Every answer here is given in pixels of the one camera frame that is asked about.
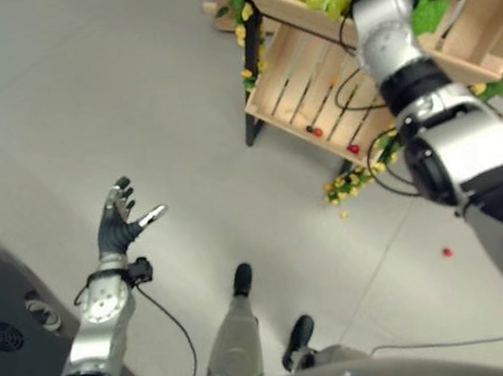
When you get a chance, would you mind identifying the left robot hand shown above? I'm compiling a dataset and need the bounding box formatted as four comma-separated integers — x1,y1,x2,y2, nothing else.
87,169,174,263

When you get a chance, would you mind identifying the green artificial leaf mat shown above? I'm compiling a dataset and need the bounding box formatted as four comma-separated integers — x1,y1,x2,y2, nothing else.
407,0,460,37

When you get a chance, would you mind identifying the wooden crate with grapes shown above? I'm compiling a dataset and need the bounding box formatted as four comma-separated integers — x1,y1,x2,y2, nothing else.
244,0,503,122

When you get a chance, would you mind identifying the dark grey machine cabinet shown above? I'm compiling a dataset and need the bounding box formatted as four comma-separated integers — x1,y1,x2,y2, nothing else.
0,176,177,376

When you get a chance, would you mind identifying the empty slatted wooden crate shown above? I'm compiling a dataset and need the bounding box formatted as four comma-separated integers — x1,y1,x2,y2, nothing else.
231,7,406,187

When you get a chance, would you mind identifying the left silver robot leg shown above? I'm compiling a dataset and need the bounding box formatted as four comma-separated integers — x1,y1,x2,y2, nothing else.
180,261,271,376

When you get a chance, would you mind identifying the silver robot leg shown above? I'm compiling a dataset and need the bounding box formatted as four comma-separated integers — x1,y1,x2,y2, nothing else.
273,307,359,375
180,261,271,376

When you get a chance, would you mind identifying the right silver robot leg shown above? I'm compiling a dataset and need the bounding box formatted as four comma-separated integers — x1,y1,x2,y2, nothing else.
273,307,359,375

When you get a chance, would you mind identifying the yellow flower garland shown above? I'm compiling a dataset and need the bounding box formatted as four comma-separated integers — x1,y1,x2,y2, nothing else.
312,122,413,223

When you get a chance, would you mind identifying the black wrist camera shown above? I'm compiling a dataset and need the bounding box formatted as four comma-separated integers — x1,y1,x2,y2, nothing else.
127,257,156,287

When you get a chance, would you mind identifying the black cable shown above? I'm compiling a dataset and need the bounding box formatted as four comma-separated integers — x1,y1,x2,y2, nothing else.
132,275,202,376
322,8,423,208

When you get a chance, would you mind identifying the black metal stand frame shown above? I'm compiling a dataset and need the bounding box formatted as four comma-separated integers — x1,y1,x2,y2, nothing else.
222,0,284,148

